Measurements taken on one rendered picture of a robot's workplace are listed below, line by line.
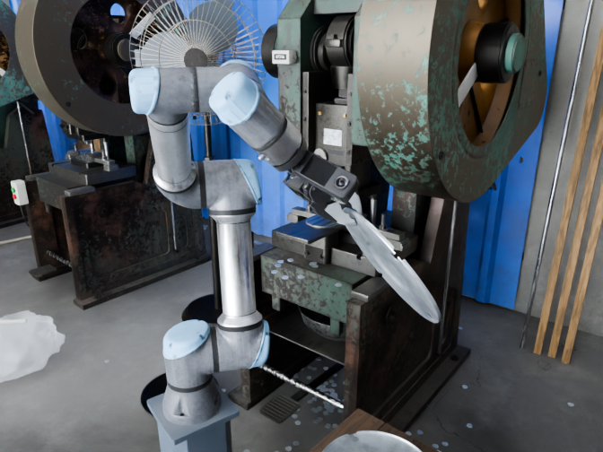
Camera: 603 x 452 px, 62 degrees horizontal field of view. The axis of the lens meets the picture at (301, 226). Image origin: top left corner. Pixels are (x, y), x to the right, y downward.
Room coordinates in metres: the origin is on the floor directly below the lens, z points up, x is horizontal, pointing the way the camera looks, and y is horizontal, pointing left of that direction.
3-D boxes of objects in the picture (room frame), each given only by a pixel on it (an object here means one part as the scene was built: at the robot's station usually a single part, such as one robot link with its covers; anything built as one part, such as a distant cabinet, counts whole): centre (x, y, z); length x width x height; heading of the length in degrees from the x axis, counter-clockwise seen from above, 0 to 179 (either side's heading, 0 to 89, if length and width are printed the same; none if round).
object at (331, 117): (1.69, -0.13, 1.04); 0.17 x 0.15 x 0.30; 141
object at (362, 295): (1.67, -0.45, 0.45); 0.92 x 0.12 x 0.90; 141
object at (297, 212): (1.83, -0.02, 0.76); 0.17 x 0.06 x 0.10; 51
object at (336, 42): (1.72, -0.16, 1.27); 0.21 x 0.12 x 0.34; 141
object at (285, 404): (1.62, -0.07, 0.14); 0.59 x 0.10 x 0.05; 141
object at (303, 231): (1.59, -0.05, 0.72); 0.25 x 0.14 x 0.14; 141
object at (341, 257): (1.72, -0.16, 0.68); 0.45 x 0.30 x 0.06; 51
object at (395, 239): (1.62, -0.29, 0.76); 0.17 x 0.06 x 0.10; 51
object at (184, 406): (1.09, 0.29, 0.50); 0.15 x 0.15 x 0.10
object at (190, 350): (1.10, 0.28, 0.62); 0.13 x 0.12 x 0.14; 104
